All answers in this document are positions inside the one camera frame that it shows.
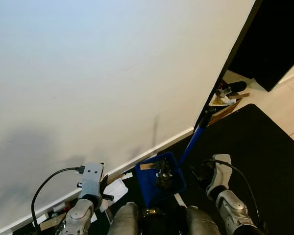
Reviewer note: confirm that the black floor mat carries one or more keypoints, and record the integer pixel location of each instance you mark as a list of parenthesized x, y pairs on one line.
[(245, 147)]

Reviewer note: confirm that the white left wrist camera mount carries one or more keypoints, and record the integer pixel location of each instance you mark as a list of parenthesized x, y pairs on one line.
[(92, 178)]

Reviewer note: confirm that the grey right robot leg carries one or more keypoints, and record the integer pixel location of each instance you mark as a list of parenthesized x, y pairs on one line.
[(202, 223)]

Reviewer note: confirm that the brown cardboard rubbish box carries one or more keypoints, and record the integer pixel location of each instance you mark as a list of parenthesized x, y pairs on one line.
[(225, 110)]

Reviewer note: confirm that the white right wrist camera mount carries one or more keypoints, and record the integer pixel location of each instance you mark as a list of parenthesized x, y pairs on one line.
[(220, 171)]

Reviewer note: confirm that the small tan wood piece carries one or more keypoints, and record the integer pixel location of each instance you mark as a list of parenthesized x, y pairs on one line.
[(147, 166)]

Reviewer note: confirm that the grey robot leg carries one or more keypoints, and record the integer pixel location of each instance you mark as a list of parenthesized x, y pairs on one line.
[(123, 220), (202, 223)]

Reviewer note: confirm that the grey left robot leg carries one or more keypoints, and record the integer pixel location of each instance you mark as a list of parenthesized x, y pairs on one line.
[(123, 220)]

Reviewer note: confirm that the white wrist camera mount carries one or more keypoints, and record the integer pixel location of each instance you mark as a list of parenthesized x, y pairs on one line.
[(220, 171), (92, 178)]

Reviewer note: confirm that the white crumpled paper rubbish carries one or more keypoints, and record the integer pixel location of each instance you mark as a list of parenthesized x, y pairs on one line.
[(224, 101)]

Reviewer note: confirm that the dark debris clump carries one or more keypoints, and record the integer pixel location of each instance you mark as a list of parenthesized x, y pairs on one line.
[(164, 176)]

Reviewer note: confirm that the flat cardboard strip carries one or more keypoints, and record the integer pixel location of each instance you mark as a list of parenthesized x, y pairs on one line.
[(52, 221)]

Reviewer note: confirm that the black rounded oblong object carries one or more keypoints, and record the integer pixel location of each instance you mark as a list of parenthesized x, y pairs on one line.
[(235, 88)]

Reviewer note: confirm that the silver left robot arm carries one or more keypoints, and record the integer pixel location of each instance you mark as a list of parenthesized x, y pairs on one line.
[(78, 218)]

